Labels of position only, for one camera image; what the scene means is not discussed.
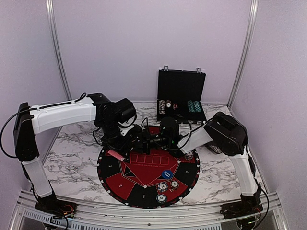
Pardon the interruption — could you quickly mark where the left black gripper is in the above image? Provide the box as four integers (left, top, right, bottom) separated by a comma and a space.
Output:
99, 119, 134, 159

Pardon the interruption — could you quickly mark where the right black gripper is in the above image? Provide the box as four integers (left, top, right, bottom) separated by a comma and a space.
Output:
131, 128, 170, 155

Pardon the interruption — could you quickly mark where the red playing card deck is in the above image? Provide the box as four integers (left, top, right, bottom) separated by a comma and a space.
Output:
107, 149, 126, 161

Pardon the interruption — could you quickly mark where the white chip stack seat eight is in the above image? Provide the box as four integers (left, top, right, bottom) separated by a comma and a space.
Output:
185, 152, 194, 161

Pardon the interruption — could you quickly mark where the red chip stack seat ten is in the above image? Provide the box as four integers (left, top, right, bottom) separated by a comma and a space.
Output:
170, 180, 179, 191

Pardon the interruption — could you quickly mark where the white chip stack seat ten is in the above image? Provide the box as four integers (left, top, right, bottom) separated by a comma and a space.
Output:
157, 182, 168, 193

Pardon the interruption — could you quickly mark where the blue chip stack seat one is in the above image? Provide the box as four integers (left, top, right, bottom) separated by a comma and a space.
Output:
156, 194, 167, 204

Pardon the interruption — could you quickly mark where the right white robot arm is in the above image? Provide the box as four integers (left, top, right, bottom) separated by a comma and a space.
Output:
139, 112, 261, 215

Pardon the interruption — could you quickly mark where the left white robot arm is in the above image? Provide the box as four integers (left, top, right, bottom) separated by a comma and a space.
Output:
13, 93, 137, 213

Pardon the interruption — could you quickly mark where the white chips row in case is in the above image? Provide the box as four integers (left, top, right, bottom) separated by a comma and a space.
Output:
158, 100, 166, 115

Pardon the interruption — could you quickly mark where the blue blind button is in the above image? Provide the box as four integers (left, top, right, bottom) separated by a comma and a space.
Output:
162, 170, 173, 180

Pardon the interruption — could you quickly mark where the round red black poker mat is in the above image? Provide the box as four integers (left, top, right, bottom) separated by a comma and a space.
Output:
97, 148, 200, 209

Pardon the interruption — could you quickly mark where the green chips row in case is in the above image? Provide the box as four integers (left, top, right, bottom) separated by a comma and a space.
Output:
187, 100, 202, 113

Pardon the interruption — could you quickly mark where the black poker chip case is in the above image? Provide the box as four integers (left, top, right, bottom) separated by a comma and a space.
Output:
156, 66, 207, 124

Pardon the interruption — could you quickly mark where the black floral square plate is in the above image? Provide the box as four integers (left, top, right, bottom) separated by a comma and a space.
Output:
209, 144, 222, 154

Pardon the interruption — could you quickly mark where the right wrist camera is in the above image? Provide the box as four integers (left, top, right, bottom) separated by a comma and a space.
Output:
160, 117, 180, 148

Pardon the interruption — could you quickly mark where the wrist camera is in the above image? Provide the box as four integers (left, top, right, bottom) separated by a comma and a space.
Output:
160, 117, 180, 148
115, 98, 137, 124

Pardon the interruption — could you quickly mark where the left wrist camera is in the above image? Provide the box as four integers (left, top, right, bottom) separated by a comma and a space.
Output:
115, 98, 137, 124

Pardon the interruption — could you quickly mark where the aluminium front rail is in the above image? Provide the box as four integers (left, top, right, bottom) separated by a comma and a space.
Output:
7, 189, 288, 230

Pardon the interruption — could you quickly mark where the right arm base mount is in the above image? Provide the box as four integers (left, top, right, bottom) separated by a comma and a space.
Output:
220, 195, 263, 219

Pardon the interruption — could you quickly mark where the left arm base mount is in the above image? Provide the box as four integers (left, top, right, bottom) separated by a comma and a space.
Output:
35, 192, 77, 217

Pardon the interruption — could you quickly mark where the right aluminium corner post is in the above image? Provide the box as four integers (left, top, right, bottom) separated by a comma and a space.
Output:
227, 0, 259, 110

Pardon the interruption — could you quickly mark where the aluminium corner post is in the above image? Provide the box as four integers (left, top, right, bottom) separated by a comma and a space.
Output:
46, 0, 70, 98
227, 0, 259, 110

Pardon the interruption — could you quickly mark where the left aluminium corner post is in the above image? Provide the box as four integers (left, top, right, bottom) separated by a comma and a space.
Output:
46, 0, 70, 98

